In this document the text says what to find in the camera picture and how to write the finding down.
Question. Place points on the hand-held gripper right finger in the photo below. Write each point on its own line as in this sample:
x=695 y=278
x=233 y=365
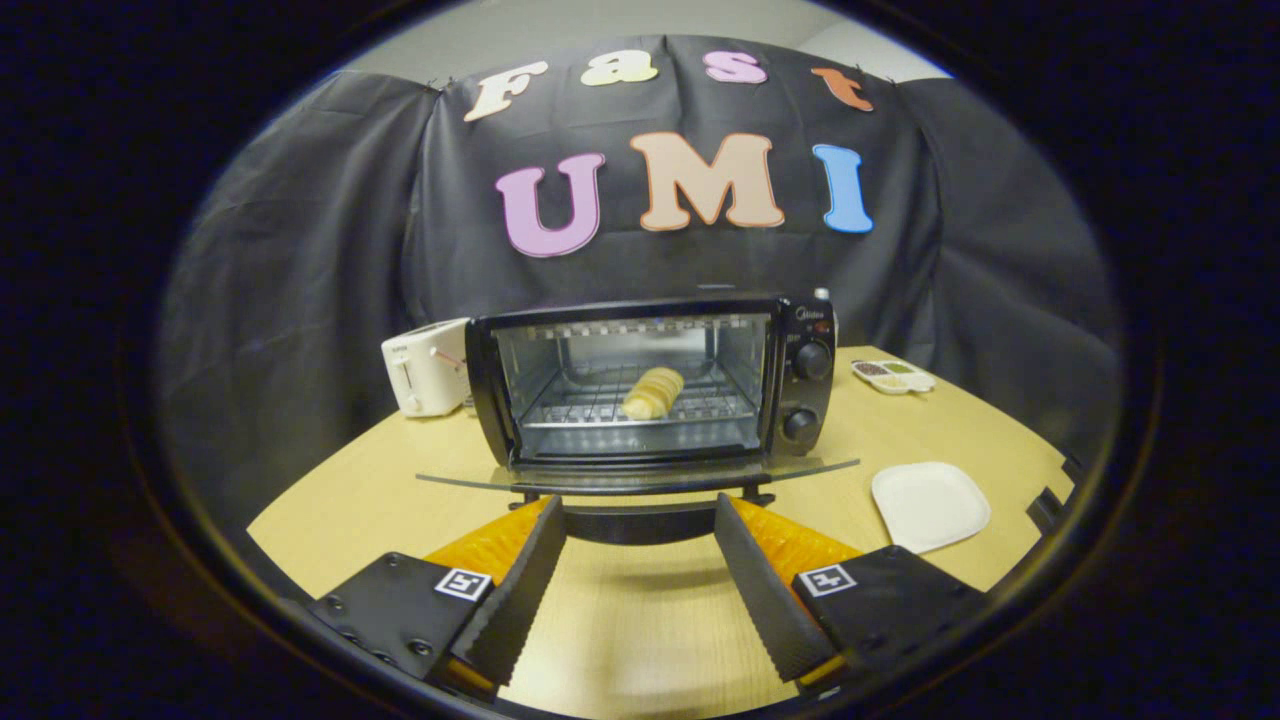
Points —
x=765 y=590

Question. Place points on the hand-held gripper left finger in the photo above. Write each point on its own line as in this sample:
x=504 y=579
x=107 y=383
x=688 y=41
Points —
x=515 y=590

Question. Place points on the black toaster oven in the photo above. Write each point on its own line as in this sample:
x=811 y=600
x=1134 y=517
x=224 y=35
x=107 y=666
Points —
x=800 y=400

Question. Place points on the pale ridged bread roll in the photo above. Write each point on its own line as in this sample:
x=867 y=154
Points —
x=653 y=393

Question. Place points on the white pop-up toaster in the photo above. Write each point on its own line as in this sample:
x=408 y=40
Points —
x=425 y=370

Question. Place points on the white square plate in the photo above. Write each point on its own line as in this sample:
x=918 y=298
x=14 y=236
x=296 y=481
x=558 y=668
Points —
x=930 y=505

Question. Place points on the white divided condiment dish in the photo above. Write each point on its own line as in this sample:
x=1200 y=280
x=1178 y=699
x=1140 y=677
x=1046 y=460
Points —
x=893 y=377

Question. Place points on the black table edge brackets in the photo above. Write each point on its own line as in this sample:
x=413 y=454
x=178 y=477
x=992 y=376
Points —
x=1048 y=505

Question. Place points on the black backdrop cloth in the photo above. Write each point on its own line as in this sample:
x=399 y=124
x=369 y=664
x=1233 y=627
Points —
x=300 y=300

